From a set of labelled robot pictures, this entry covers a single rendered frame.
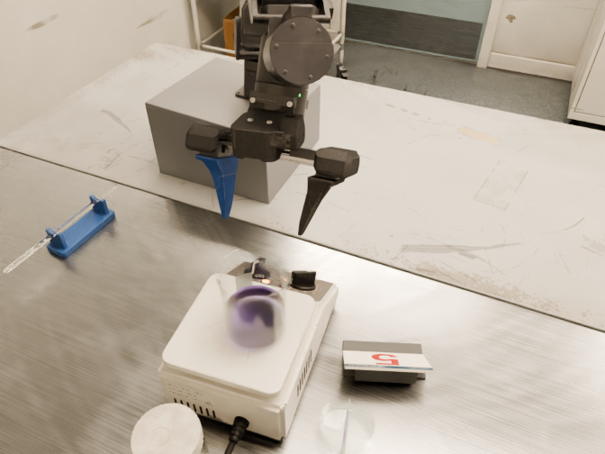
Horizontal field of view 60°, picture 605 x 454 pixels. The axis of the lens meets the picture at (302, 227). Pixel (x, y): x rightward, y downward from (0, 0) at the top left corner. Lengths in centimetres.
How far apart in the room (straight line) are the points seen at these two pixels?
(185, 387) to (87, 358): 16
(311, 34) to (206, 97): 37
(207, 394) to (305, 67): 31
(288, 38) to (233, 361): 29
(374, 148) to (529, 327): 41
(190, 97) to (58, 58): 148
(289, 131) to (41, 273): 41
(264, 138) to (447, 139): 53
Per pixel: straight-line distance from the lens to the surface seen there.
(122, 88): 116
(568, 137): 106
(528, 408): 62
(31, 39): 219
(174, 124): 81
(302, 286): 60
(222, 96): 83
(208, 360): 51
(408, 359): 59
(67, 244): 78
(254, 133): 50
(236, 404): 52
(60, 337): 69
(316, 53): 48
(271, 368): 50
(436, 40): 350
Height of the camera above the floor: 140
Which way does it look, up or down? 42 degrees down
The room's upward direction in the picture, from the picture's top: straight up
